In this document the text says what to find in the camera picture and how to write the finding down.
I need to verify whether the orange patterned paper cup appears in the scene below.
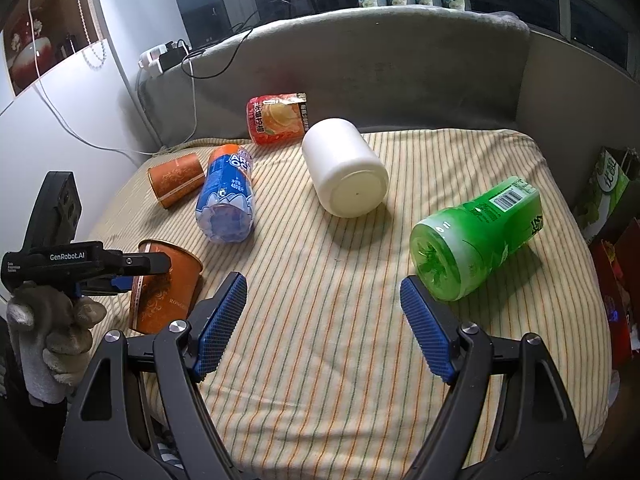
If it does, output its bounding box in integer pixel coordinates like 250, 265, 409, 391
129, 240, 203, 335

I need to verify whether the grey gloved left hand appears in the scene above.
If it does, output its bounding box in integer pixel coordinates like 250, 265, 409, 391
6, 282, 106, 404

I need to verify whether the green plastic bottle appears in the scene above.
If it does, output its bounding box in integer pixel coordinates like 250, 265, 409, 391
409, 177, 544, 301

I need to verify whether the striped beige cushion mat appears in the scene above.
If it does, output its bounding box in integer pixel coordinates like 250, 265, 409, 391
91, 129, 611, 479

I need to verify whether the blue label plastic bottle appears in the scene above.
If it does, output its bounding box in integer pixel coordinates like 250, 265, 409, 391
195, 144, 254, 244

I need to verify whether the white plastic jar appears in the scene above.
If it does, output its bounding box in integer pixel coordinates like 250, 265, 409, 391
302, 118, 388, 219

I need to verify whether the red cardboard box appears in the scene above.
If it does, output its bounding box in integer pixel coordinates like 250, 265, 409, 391
590, 219, 639, 370

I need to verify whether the red orange snack can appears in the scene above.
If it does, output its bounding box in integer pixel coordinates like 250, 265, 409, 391
246, 92, 309, 145

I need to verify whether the red white vase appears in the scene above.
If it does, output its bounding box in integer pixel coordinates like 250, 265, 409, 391
6, 9, 54, 94

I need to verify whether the white power strip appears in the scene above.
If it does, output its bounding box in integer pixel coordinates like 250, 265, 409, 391
138, 39, 189, 78

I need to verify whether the green white shopping bag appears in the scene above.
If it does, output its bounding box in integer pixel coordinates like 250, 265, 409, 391
573, 148, 640, 244

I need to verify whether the white cable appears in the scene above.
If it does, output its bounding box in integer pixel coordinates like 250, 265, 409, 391
27, 0, 202, 157

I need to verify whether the black cable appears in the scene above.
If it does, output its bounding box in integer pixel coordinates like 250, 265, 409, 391
179, 6, 262, 82

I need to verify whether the white bead cord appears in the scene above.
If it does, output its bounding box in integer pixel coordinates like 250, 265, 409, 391
71, 0, 109, 71

